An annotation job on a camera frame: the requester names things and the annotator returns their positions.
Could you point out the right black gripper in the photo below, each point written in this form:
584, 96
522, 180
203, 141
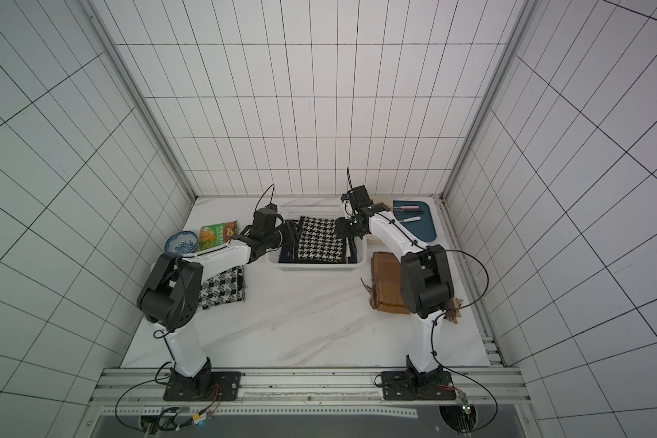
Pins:
348, 227

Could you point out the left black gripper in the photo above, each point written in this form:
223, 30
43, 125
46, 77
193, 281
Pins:
276, 246

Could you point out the navy grey striped scarf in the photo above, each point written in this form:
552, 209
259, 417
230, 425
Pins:
287, 254

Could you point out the black white houndstooth scarf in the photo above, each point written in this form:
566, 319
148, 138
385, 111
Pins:
318, 242

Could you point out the smiley face checked scarf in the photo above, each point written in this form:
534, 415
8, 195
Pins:
225, 288

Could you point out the brown plaid scarf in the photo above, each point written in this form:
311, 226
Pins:
386, 284

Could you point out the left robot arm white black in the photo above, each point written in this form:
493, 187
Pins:
170, 296

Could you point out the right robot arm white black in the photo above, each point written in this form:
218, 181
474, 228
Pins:
421, 355

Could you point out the white plastic basket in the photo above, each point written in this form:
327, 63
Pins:
294, 212

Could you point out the beige folded cloth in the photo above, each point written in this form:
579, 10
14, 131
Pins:
388, 201

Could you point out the green snack packet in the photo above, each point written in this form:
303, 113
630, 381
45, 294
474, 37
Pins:
216, 235

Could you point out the teal tray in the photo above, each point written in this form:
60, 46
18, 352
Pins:
424, 229

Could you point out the blue white ceramic bowl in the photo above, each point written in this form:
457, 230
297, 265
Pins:
181, 244

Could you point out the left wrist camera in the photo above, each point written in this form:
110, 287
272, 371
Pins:
269, 211

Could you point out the white handled spoon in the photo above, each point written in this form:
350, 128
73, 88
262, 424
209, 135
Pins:
410, 219

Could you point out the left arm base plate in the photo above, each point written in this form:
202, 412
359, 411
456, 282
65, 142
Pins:
227, 386

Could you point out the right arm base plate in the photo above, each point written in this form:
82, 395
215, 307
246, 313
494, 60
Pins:
408, 385

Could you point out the aluminium mounting rail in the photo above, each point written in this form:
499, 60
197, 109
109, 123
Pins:
311, 402

